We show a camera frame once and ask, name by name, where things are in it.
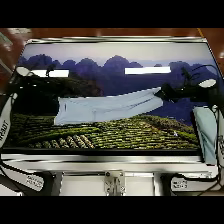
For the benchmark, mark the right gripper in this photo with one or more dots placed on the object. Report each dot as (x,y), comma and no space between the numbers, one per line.
(165,92)

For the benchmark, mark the pale blue shirt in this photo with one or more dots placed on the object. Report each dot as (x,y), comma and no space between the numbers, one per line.
(106,106)

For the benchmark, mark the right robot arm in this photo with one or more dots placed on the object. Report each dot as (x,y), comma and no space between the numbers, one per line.
(208,83)

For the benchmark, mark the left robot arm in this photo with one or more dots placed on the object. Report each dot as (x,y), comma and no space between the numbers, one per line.
(4,125)

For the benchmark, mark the silver frame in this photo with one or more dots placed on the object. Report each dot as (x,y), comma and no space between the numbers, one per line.
(133,163)

